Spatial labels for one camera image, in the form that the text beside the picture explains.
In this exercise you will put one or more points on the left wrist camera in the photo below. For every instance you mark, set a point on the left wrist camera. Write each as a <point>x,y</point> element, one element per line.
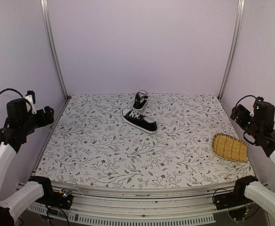
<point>30,97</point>

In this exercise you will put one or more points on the right aluminium frame post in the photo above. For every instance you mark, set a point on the right aluminium frame post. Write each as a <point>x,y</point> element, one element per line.
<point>233,46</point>

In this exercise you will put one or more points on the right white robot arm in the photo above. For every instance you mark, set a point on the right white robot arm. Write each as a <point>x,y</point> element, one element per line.
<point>259,124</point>

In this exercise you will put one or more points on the black canvas sneaker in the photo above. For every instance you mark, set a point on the black canvas sneaker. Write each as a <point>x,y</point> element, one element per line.
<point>136,119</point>
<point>140,101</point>

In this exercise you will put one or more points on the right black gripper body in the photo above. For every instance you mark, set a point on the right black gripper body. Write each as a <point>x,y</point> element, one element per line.
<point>241,121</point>

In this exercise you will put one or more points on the front aluminium rail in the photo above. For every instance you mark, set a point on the front aluminium rail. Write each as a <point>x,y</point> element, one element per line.
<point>187,206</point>

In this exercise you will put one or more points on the left aluminium frame post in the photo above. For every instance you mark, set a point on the left aluminium frame post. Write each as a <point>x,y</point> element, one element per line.
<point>53,52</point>

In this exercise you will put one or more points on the aluminium frame post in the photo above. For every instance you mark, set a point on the aluminium frame post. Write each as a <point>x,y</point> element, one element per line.
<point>53,52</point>
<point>233,46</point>

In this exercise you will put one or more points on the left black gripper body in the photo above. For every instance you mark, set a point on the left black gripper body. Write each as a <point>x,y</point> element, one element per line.
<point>30,125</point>

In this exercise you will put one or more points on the floral patterned table mat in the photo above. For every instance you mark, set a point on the floral patterned table mat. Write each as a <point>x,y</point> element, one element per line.
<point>92,145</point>

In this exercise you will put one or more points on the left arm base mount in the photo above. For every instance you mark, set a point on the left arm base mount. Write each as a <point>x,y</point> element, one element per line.
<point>62,199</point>

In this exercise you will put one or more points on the woven bamboo tray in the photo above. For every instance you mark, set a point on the woven bamboo tray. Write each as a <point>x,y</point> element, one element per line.
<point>229,148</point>

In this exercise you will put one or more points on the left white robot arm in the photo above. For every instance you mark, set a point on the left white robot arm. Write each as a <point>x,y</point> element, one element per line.
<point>22,120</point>

